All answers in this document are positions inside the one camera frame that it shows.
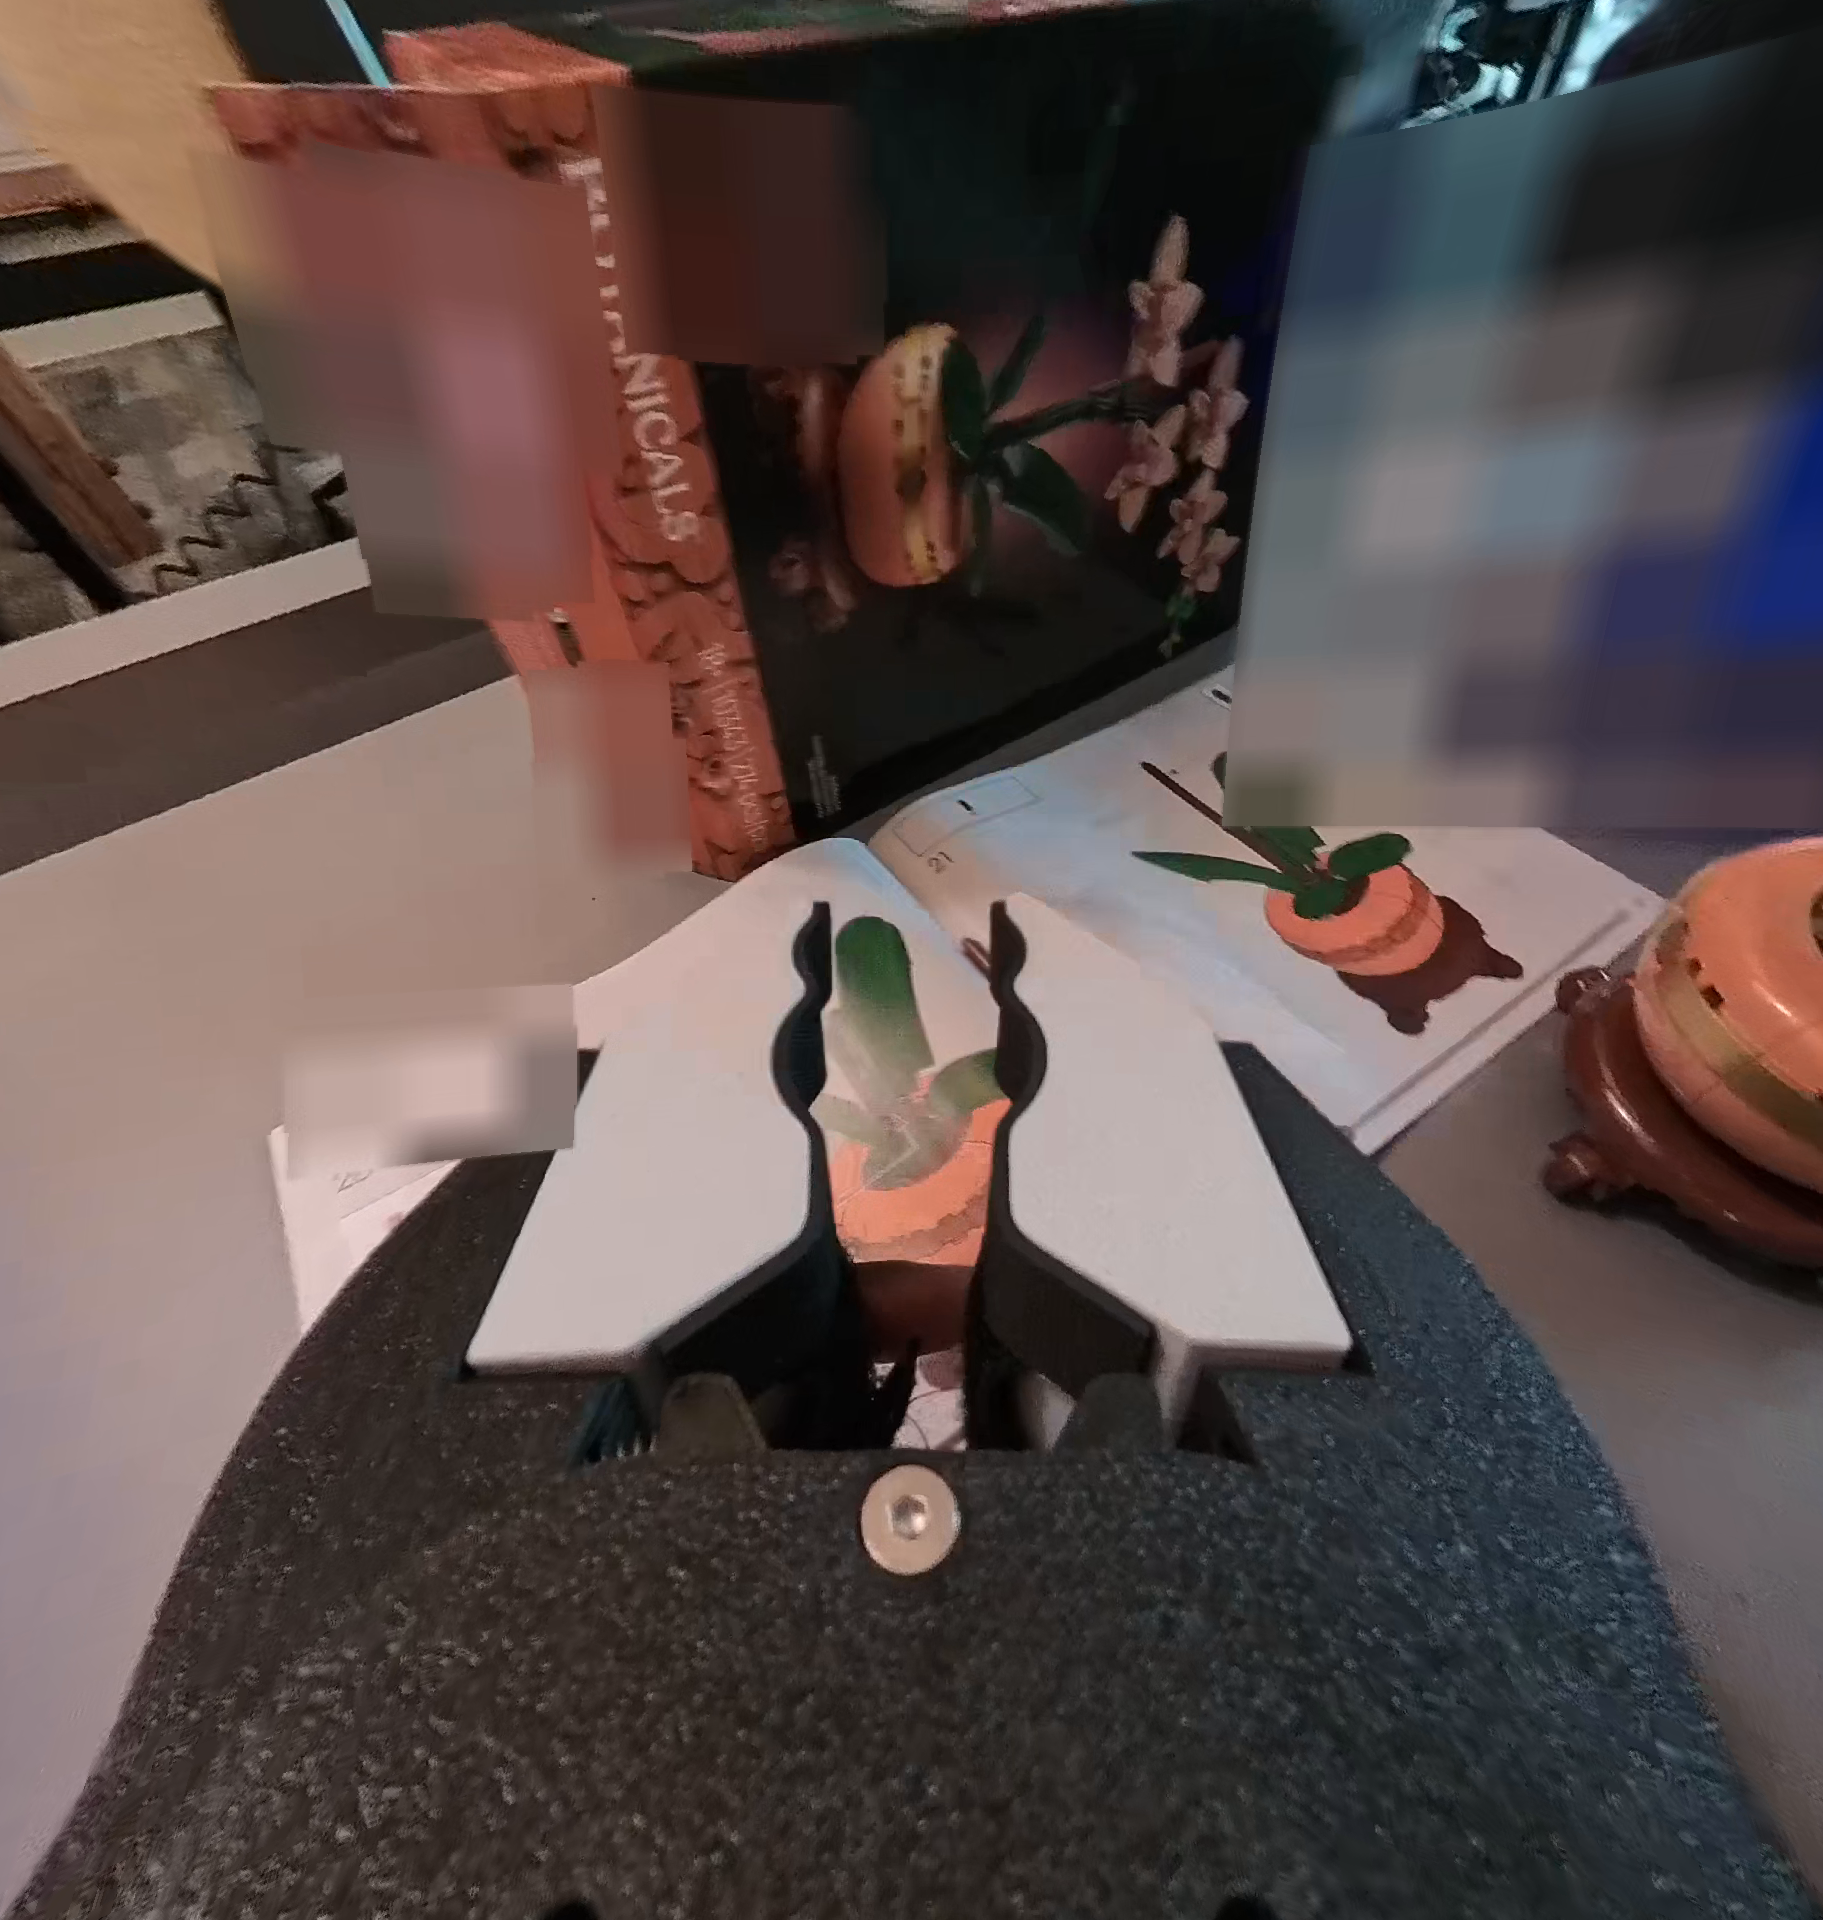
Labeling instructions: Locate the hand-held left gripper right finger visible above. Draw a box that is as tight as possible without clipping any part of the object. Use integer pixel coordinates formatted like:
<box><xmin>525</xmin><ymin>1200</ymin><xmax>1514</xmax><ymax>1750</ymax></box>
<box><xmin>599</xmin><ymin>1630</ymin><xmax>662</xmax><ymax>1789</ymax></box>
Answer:
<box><xmin>970</xmin><ymin>898</ymin><xmax>1357</xmax><ymax>1379</ymax></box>

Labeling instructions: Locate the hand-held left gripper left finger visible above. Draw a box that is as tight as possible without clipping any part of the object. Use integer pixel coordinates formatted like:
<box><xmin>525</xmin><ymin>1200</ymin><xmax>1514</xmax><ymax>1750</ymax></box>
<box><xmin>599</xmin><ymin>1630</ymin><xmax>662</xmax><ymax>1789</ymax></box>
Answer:
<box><xmin>464</xmin><ymin>898</ymin><xmax>872</xmax><ymax>1382</ymax></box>

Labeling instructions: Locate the illustrated instruction booklet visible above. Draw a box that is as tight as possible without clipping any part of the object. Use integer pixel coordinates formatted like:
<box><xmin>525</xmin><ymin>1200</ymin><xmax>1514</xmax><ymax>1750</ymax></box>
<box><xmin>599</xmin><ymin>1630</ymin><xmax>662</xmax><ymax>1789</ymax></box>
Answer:
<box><xmin>272</xmin><ymin>666</ymin><xmax>1670</xmax><ymax>1443</ymax></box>

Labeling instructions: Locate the pink toy brick flowerpot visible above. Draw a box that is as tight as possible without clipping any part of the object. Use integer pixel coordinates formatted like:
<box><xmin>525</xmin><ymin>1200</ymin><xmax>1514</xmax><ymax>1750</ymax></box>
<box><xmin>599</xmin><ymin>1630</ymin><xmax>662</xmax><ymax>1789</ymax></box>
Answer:
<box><xmin>1549</xmin><ymin>838</ymin><xmax>1823</xmax><ymax>1309</ymax></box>

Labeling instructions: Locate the grey desk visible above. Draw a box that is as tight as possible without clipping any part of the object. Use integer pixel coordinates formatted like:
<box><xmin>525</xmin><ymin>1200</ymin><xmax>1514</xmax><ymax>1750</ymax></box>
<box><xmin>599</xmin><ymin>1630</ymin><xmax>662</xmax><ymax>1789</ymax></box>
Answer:
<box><xmin>0</xmin><ymin>540</ymin><xmax>1823</xmax><ymax>1920</ymax></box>

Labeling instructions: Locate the orchid picture toy brick box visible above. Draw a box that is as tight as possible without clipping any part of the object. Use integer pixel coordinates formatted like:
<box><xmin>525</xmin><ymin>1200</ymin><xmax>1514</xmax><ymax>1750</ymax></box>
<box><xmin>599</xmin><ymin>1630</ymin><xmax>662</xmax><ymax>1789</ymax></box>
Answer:
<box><xmin>205</xmin><ymin>0</ymin><xmax>1310</xmax><ymax>887</ymax></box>

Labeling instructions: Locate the black coiled cable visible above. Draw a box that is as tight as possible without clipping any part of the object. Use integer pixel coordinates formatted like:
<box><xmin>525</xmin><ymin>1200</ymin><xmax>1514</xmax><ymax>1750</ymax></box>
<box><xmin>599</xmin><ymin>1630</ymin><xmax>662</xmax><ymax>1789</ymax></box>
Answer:
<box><xmin>149</xmin><ymin>448</ymin><xmax>355</xmax><ymax>588</ymax></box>

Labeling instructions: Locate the wooden post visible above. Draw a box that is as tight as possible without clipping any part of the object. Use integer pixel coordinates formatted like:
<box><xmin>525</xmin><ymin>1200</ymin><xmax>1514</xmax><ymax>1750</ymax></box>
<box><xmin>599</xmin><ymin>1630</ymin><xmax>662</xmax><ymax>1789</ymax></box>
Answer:
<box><xmin>0</xmin><ymin>337</ymin><xmax>158</xmax><ymax>575</ymax></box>

